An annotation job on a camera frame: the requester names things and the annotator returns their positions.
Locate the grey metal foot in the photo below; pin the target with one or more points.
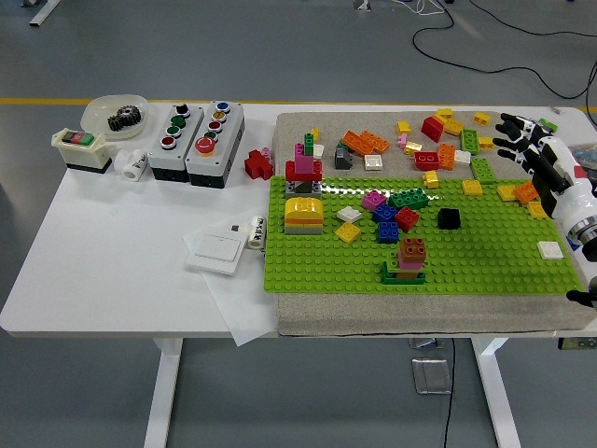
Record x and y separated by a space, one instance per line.
361 4

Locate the small white toy brick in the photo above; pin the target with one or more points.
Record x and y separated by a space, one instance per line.
318 150

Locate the small metal floor plate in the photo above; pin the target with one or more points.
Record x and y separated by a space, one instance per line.
424 343

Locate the grey emergency-stop control box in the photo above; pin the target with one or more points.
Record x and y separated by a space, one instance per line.
228 140

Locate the grey four-button control box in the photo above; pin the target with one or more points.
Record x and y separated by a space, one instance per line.
184 144

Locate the small pink toy brick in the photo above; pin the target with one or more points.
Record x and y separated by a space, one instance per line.
266 151
402 141

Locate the dark green long toy brick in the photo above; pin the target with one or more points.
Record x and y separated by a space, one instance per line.
409 198

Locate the red toy brick with circles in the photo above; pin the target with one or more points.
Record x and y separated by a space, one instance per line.
426 161

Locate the grey toy brick base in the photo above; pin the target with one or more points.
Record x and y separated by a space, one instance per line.
292 187

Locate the tall pink toy brick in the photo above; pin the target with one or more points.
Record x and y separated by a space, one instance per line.
303 164

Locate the table control panel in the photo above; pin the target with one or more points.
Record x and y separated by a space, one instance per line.
577 343

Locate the wide red toy brick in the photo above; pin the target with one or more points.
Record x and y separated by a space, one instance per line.
293 172

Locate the brown toy brick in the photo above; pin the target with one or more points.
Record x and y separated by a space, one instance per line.
412 249

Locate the grey and green small tool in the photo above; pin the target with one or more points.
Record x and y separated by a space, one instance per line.
549 125

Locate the cream switch box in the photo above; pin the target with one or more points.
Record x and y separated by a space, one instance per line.
81 154

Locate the green toy baseplate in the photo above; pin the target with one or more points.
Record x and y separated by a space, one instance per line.
326 261

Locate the white flat toy brick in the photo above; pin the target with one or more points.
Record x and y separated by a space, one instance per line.
349 214

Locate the orange flat toy brick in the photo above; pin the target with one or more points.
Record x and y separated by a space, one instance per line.
303 219

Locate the white square toy tile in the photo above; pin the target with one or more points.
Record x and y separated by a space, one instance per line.
374 162
550 250

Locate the small light green toy brick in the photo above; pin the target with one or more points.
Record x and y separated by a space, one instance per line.
393 262

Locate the white wall switch plate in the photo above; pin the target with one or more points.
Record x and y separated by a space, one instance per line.
217 252

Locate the yellow domed toy brick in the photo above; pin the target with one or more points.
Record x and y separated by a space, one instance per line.
303 206

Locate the yellow-orange toy brick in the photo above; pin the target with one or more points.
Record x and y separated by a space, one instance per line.
453 127

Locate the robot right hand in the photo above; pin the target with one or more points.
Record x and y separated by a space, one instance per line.
569 186

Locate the dark green toy frame brick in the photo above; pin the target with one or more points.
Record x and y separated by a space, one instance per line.
387 279

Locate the shiny yellow toy brick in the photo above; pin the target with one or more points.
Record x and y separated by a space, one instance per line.
412 148

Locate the orange-brown flat toy brick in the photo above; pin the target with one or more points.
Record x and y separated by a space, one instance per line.
406 275

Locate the white table leg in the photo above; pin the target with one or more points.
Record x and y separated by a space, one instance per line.
494 396
163 396

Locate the grey-brown mat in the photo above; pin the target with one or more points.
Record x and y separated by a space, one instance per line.
373 317

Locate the white printed cylinder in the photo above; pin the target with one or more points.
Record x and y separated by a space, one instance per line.
255 233

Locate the large red sloped toy brick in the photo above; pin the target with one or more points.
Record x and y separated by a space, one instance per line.
433 128

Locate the clear bag of blue parts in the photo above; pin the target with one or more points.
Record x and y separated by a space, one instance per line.
587 156

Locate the metal floor outlet plate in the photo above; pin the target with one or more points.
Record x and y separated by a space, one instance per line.
431 375

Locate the white paper sheet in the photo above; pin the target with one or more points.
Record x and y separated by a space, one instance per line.
242 317

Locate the red cross-shaped toy brick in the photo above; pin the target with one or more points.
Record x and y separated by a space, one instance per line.
256 164

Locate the red square toy brick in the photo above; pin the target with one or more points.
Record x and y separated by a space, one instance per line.
406 218

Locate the yellow flat toy brick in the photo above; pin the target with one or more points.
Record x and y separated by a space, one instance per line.
347 232

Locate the orange long toy brick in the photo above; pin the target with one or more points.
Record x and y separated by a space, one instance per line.
354 141
378 142

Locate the black toy brick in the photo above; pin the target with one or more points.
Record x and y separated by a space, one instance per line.
448 219

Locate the white pipe tee fitting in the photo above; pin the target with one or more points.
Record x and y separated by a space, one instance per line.
133 165

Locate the dark grey sloped toy brick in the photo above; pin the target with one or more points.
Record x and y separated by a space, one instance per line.
342 159

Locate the grey flat toy brick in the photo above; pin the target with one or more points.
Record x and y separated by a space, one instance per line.
303 228

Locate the white metal frame foot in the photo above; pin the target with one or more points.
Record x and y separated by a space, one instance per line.
44 11

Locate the yellow square toy tile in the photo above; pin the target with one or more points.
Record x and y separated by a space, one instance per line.
536 210

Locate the blue toy brick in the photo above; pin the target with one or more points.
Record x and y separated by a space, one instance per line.
384 213
387 232

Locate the translucent white bowl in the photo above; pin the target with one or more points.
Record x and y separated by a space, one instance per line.
95 112

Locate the black metal gear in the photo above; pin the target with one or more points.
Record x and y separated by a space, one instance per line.
125 118

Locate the small yellow toy brick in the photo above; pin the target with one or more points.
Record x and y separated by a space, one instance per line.
404 128
316 133

